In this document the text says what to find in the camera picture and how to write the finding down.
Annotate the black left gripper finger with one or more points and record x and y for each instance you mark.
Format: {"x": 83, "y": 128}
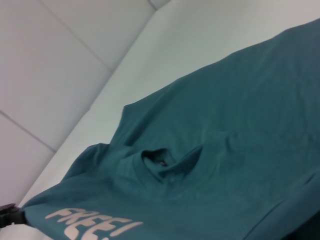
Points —
{"x": 11, "y": 216}

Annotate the teal blue t-shirt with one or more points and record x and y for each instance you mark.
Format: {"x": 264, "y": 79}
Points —
{"x": 205, "y": 155}

